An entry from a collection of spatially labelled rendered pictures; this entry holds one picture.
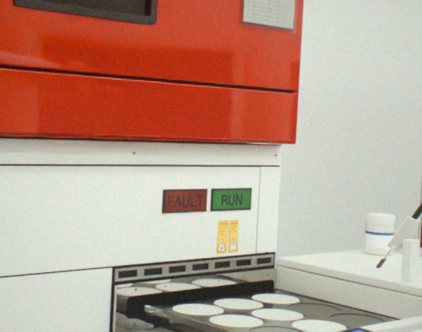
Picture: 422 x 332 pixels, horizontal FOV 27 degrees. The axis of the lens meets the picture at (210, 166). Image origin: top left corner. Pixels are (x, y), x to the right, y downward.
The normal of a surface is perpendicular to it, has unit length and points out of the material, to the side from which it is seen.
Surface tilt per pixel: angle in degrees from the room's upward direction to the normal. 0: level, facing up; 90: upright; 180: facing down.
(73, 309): 90
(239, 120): 90
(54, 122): 90
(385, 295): 90
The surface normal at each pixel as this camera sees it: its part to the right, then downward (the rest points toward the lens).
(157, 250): 0.66, 0.07
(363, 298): -0.75, 0.00
